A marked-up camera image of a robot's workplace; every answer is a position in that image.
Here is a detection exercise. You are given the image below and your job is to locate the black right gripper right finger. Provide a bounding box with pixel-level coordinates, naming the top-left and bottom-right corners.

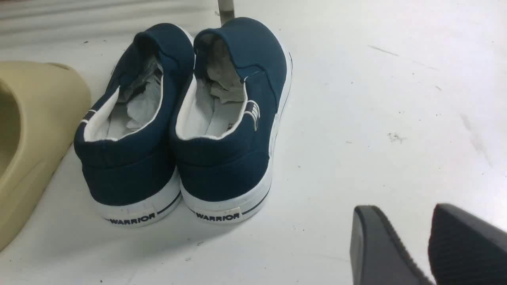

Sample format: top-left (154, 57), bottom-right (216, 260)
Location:
top-left (428, 203), bottom-right (507, 285)

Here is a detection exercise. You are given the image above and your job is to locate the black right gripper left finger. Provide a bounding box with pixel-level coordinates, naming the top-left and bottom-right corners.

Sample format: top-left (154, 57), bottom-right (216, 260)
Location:
top-left (350, 205), bottom-right (433, 285)

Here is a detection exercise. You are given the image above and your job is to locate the navy slip-on shoe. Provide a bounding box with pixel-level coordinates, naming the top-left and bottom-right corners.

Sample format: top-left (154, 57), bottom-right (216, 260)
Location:
top-left (170, 17), bottom-right (293, 225)
top-left (74, 23), bottom-right (195, 227)

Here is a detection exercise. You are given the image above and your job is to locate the steel shoe rack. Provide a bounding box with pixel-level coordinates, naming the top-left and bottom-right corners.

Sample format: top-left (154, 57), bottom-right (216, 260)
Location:
top-left (217, 0), bottom-right (235, 25)

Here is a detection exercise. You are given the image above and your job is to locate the olive foam slide right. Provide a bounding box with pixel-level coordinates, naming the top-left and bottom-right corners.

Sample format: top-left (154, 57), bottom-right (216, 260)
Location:
top-left (0, 60), bottom-right (91, 250)

